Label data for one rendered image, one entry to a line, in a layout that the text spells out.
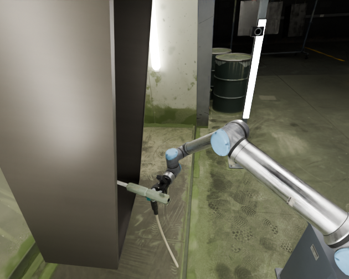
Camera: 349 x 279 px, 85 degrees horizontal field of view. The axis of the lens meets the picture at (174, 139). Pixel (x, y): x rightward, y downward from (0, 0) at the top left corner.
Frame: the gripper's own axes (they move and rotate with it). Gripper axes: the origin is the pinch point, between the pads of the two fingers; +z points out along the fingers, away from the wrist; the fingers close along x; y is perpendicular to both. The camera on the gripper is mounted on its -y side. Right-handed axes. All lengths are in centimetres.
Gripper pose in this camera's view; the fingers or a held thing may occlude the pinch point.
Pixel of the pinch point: (151, 198)
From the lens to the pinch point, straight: 127.6
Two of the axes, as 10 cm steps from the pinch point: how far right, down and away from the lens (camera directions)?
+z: -4.3, 5.0, -7.5
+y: 0.6, 8.5, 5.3
